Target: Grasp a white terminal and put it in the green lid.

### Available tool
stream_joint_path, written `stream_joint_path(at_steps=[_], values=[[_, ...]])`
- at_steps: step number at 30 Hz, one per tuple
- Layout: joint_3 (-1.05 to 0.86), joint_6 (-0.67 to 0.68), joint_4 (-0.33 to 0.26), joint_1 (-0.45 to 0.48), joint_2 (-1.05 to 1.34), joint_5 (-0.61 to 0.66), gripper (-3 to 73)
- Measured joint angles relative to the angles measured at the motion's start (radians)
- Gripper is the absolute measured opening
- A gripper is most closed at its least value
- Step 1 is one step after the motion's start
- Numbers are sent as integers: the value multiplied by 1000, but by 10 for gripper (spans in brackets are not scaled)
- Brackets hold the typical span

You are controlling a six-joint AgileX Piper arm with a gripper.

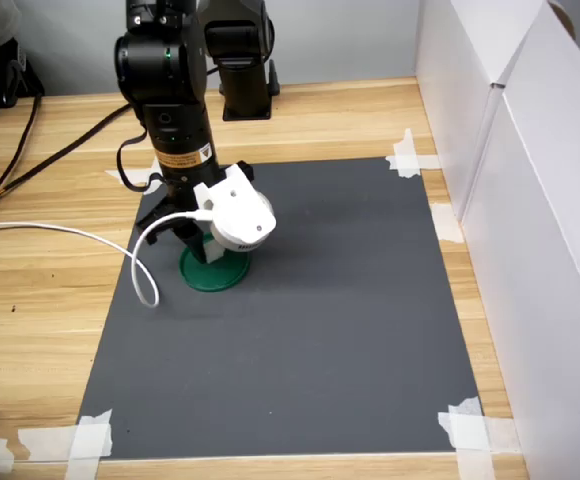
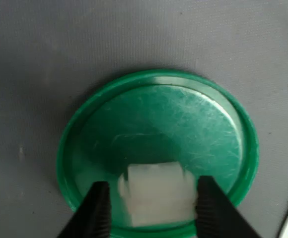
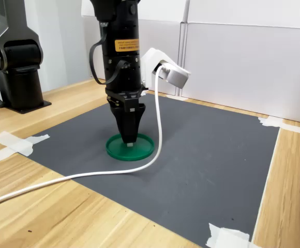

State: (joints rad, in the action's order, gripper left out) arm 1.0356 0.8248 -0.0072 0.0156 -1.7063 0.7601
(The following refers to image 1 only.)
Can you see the small white plastic terminal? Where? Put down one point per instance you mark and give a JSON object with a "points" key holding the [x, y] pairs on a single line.
{"points": [[215, 252]]}

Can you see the round green lid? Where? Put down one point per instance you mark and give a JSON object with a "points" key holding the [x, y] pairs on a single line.
{"points": [[220, 277]]}

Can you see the dark grey mat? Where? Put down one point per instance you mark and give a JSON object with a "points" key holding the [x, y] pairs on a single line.
{"points": [[320, 325]]}

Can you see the white partition panel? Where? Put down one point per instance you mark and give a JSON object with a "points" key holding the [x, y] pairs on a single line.
{"points": [[545, 250], [450, 75]]}

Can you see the brown round object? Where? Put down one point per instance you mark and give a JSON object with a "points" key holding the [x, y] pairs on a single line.
{"points": [[565, 22]]}

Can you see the white gripper camera box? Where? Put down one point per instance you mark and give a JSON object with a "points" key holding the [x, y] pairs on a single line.
{"points": [[240, 215]]}

